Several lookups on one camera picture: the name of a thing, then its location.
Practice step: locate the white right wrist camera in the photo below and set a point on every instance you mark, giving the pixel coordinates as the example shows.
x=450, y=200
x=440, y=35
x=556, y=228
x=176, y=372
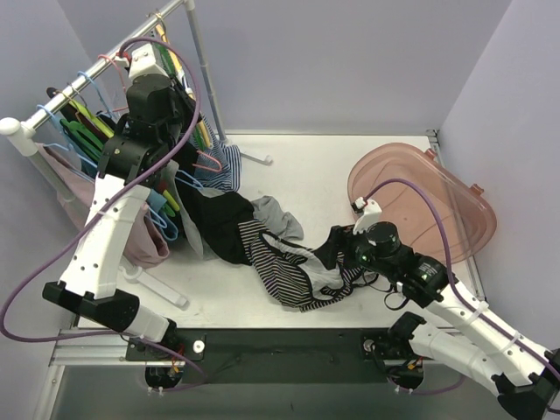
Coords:
x=368, y=212

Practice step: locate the pink wire hanger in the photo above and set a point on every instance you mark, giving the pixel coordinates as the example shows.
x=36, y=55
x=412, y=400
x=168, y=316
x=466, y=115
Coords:
x=121, y=62

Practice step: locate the light blue plastic hanger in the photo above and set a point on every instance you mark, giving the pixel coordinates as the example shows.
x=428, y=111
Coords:
x=158, y=202

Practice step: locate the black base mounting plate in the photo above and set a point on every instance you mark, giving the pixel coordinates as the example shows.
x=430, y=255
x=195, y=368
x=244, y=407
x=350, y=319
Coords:
x=272, y=356

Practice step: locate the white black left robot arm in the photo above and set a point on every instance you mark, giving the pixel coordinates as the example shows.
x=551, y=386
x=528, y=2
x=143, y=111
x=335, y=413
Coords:
x=88, y=286

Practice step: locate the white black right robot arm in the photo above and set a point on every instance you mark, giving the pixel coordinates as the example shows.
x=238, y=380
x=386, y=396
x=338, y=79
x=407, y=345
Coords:
x=522, y=374

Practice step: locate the grey garment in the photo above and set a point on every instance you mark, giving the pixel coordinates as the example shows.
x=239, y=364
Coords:
x=280, y=219

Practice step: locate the pink transparent plastic basin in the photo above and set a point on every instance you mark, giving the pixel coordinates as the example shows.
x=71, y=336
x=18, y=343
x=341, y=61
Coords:
x=394, y=172

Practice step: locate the black white striped tank top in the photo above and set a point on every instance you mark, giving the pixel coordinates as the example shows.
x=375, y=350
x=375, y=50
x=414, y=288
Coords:
x=293, y=275

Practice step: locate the black garment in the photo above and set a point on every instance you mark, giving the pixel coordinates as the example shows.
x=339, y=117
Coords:
x=141, y=148

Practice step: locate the silver white clothes rack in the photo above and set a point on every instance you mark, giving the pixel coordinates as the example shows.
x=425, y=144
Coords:
x=21, y=134

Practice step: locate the pink garment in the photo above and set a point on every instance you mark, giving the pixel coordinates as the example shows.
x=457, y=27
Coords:
x=145, y=247

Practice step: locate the blue white striped top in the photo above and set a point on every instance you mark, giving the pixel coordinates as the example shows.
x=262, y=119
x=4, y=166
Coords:
x=229, y=179

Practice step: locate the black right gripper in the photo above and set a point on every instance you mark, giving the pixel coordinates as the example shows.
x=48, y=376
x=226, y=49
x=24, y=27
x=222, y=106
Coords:
x=346, y=239

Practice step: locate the dark green plastic hanger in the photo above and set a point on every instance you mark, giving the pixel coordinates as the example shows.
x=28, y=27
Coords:
x=83, y=139

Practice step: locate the lime green hanger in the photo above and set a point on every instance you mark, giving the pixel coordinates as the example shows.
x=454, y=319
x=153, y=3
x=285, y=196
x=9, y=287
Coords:
x=87, y=116

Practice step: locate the dark red hanger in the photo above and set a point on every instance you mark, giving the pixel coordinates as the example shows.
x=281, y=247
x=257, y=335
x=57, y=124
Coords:
x=91, y=127

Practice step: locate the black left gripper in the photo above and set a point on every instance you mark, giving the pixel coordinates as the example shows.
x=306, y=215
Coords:
x=176, y=103

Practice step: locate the yellow wooden hanger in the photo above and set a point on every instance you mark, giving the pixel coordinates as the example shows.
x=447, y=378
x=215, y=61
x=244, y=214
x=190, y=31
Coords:
x=173, y=66

